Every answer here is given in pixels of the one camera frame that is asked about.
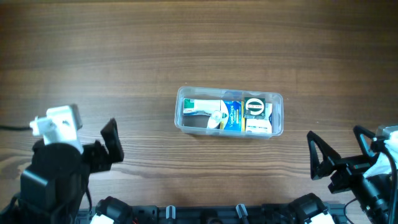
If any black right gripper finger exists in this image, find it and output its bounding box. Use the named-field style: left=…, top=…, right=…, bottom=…
left=307, top=131, right=341, bottom=180
left=353, top=125, right=376, bottom=157

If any green Zam-Buk ointment box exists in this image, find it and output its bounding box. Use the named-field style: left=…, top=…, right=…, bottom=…
left=244, top=97, right=266, bottom=119

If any white green Panadol box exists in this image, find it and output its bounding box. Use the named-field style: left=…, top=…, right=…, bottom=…
left=183, top=98, right=221, bottom=116

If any blue VapoDrops box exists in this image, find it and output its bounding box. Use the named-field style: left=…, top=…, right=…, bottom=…
left=220, top=100, right=243, bottom=132

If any clear plastic container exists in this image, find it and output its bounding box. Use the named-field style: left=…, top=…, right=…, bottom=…
left=175, top=86, right=284, bottom=139

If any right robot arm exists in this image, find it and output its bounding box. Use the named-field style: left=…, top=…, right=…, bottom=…
left=307, top=125, right=397, bottom=223

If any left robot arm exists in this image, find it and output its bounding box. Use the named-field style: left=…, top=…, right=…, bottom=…
left=1, top=118, right=124, bottom=223

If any white medicine box in container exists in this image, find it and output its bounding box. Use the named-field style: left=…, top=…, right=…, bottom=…
left=246, top=103, right=272, bottom=134

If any right black cable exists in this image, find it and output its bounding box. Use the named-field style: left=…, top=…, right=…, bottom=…
left=343, top=146, right=398, bottom=224

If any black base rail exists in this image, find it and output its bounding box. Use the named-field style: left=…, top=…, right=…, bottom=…
left=74, top=203, right=346, bottom=224

